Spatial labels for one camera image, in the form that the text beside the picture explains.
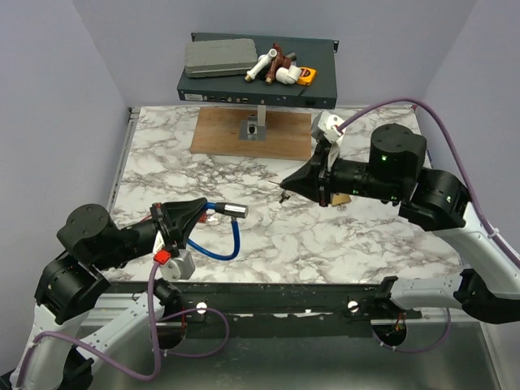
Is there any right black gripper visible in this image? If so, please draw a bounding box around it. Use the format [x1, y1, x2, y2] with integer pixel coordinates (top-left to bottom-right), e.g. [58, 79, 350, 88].
[280, 143, 402, 208]

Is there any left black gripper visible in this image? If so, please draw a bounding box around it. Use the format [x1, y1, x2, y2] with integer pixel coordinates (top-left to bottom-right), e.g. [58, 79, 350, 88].
[95, 200, 210, 270]

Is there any silver key bunch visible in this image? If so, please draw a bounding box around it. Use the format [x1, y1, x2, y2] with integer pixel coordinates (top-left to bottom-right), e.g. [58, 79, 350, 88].
[268, 180, 291, 204]

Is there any brass padlock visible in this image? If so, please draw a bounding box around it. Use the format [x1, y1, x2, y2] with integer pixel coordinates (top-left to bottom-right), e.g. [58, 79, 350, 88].
[331, 193, 352, 210]

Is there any blue cable lock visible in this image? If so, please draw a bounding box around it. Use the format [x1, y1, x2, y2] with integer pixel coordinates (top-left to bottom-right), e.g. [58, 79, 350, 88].
[188, 201, 249, 262]

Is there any white elbow pipe fitting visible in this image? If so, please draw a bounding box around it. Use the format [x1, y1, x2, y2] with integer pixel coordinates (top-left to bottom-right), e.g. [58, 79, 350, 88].
[275, 66, 301, 85]

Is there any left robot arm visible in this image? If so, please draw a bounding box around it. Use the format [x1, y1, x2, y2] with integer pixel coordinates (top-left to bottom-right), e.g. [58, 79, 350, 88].
[10, 198, 213, 389]

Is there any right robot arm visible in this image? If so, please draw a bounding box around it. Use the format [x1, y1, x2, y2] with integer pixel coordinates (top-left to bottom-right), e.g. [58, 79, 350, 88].
[280, 123, 519, 324]

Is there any wooden board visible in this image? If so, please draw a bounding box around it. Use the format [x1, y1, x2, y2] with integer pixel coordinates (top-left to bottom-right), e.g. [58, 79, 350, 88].
[190, 107, 311, 161]

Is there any yellow tape measure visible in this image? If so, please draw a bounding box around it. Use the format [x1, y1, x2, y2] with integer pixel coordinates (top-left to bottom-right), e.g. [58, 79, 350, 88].
[297, 67, 318, 86]

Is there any brown pipe fitting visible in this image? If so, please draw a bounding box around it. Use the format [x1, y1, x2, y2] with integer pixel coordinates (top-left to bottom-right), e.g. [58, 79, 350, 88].
[265, 43, 292, 85]

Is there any white straight pipe fitting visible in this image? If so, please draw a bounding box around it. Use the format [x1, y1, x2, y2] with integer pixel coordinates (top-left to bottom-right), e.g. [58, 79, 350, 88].
[245, 49, 278, 82]

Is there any dark teal rack device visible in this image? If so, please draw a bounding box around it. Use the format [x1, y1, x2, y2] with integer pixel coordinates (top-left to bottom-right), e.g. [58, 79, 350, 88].
[177, 32, 338, 109]

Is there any grey plastic case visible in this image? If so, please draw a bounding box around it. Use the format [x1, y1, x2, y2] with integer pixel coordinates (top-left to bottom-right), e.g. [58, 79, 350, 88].
[184, 38, 258, 78]

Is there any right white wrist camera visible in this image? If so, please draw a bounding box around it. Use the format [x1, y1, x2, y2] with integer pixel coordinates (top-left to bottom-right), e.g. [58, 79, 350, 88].
[311, 111, 344, 171]

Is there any metal stand post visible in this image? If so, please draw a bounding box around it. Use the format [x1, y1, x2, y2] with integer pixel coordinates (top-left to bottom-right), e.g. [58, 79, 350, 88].
[239, 105, 267, 141]

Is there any aluminium frame profile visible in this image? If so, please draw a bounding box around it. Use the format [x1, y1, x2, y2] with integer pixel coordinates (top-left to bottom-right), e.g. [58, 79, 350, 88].
[64, 290, 496, 326]

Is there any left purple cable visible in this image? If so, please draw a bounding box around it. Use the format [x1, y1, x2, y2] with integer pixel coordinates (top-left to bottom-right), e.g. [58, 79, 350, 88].
[14, 262, 231, 387]

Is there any purple cable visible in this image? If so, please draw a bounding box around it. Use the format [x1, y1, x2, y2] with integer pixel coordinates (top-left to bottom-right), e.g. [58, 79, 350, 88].
[335, 97, 520, 353]
[14, 262, 231, 387]

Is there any black mounting rail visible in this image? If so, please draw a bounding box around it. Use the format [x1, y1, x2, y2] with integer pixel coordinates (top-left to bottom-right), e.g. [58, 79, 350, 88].
[101, 279, 423, 340]

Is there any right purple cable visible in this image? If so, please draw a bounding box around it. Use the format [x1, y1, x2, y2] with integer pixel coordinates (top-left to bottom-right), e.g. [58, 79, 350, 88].
[335, 97, 520, 353]

